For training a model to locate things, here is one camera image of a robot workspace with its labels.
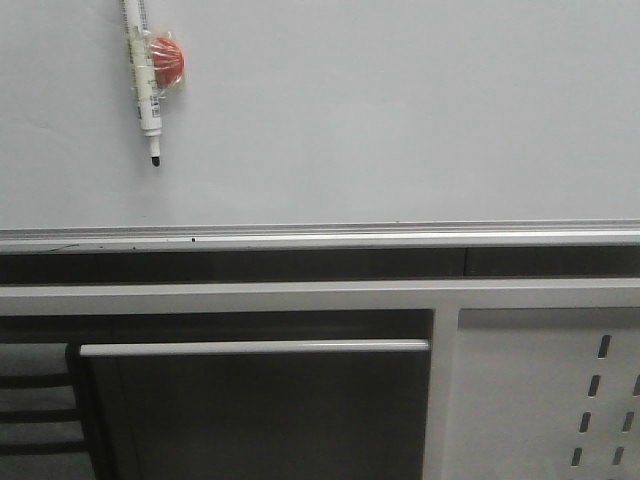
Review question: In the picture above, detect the red round magnet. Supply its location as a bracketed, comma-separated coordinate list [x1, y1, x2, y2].
[148, 32, 185, 96]

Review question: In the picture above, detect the white whiteboard marker pen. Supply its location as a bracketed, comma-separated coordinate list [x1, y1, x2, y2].
[120, 0, 163, 167]

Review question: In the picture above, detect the white whiteboard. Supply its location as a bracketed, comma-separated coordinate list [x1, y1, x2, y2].
[1, 1, 639, 230]

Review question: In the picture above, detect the white perforated side panel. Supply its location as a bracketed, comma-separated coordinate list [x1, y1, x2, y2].
[446, 308, 639, 479]

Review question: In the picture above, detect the white metal rack frame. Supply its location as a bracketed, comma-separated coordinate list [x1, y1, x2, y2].
[1, 278, 639, 479]

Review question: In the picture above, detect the aluminium whiteboard tray rail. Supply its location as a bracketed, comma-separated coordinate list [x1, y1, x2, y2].
[1, 219, 639, 255]

